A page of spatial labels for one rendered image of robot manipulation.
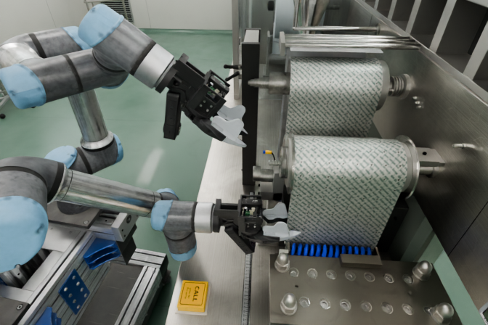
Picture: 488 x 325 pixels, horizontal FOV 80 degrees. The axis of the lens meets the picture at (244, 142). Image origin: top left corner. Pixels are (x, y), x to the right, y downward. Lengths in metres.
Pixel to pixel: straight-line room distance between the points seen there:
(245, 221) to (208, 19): 5.75
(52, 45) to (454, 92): 1.00
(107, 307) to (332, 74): 1.48
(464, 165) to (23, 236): 0.81
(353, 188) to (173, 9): 5.96
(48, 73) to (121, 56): 0.14
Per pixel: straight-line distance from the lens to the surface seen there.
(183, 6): 6.34
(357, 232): 0.80
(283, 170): 0.66
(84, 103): 1.09
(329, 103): 0.82
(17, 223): 0.61
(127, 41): 0.55
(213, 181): 1.14
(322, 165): 0.64
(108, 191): 0.80
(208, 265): 0.93
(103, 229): 1.30
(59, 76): 0.62
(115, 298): 1.76
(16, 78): 0.62
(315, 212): 0.72
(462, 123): 0.72
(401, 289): 0.82
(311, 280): 0.77
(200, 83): 0.55
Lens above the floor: 1.69
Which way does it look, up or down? 36 degrees down
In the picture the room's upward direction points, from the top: straight up
